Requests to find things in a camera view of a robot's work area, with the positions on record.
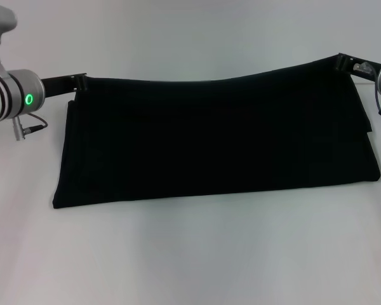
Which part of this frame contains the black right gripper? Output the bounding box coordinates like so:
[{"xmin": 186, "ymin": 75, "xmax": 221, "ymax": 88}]
[{"xmin": 333, "ymin": 52, "xmax": 381, "ymax": 85}]

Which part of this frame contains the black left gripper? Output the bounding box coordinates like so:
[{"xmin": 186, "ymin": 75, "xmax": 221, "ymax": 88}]
[{"xmin": 39, "ymin": 72, "xmax": 90, "ymax": 98}]

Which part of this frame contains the black shirt with FREE print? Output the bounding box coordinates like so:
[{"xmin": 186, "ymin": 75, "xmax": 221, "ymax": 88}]
[{"xmin": 52, "ymin": 53, "xmax": 381, "ymax": 210}]

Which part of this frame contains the left arm cable with plug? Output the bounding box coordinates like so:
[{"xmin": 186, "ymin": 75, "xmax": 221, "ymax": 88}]
[{"xmin": 11, "ymin": 112, "xmax": 49, "ymax": 142}]

